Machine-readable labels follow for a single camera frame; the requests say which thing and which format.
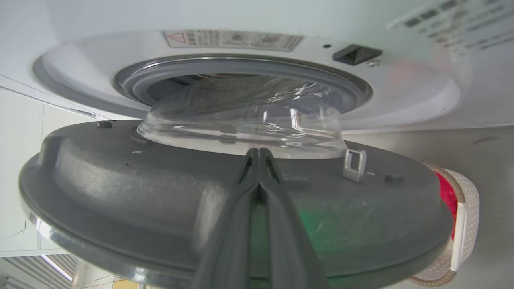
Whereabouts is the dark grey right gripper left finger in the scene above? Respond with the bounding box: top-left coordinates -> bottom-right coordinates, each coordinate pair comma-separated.
191,148 -> 260,289

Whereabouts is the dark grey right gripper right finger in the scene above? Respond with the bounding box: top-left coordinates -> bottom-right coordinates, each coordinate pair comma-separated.
259,148 -> 330,289

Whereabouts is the grey round washing machine door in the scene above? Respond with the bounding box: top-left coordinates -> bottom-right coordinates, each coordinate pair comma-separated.
18,75 -> 454,289

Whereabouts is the grey rubber door gasket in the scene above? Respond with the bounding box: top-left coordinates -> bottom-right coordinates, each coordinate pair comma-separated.
114,54 -> 373,118

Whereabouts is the white front-load washing machine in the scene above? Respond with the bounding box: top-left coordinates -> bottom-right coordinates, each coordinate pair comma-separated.
0,0 -> 514,135

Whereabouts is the black door latch socket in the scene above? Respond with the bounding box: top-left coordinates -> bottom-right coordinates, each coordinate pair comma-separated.
332,44 -> 383,66

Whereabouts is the red garment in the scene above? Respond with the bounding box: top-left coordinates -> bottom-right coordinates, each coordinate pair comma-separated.
435,172 -> 459,241

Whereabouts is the white perforated laundry basket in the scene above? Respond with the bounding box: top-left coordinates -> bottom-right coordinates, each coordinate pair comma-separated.
409,161 -> 481,287

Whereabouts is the warning label sticker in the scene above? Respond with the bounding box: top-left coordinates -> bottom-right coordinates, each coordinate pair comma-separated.
162,30 -> 304,52

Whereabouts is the printed instruction label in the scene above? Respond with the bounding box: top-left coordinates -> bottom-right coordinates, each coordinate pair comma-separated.
386,0 -> 514,53

